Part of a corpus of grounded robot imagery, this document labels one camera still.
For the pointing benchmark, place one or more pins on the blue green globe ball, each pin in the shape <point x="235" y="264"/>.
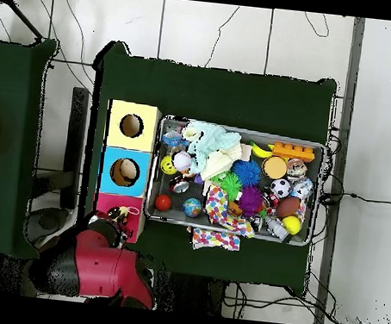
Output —
<point x="192" y="207"/>

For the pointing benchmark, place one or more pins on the yellow plush duck toy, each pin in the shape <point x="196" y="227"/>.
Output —
<point x="119" y="213"/>

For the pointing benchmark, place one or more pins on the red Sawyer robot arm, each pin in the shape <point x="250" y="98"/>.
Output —
<point x="108" y="270"/>

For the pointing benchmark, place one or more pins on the wooden three-hole box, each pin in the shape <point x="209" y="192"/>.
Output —
<point x="131" y="141"/>

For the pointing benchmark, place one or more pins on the shallow mesh bin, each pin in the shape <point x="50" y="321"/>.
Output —
<point x="277" y="238"/>

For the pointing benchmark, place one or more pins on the white baseball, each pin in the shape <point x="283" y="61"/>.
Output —
<point x="181" y="160"/>

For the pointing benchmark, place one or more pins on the pale yellow muslin cloth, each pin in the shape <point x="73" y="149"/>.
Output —
<point x="219" y="162"/>

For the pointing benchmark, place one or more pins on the green spiky ball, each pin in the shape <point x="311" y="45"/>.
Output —
<point x="216" y="178"/>
<point x="231" y="185"/>

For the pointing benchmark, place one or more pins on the teal muslin cloth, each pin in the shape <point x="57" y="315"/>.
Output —
<point x="212" y="137"/>

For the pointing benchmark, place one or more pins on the blue spiky ball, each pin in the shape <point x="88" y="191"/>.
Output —
<point x="246" y="172"/>

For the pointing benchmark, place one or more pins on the red orange ball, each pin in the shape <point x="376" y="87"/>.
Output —
<point x="162" y="202"/>

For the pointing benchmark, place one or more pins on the purple knobbly toy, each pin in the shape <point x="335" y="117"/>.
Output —
<point x="250" y="200"/>

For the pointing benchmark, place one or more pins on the dark green table cloth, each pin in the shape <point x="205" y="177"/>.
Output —
<point x="223" y="95"/>

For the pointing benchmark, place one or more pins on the orange foam disc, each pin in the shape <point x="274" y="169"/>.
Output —
<point x="274" y="167"/>

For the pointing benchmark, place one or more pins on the orange toy brick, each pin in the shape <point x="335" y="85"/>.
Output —
<point x="293" y="152"/>

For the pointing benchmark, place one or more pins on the brown toy football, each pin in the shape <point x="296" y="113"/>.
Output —
<point x="287" y="207"/>

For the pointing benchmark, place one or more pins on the plain yellow ball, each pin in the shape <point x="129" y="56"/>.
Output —
<point x="291" y="225"/>

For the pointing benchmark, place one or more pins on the black upright panel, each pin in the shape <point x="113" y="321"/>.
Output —
<point x="76" y="139"/>

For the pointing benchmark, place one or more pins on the dark green side-table cloth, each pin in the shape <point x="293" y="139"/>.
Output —
<point x="11" y="97"/>

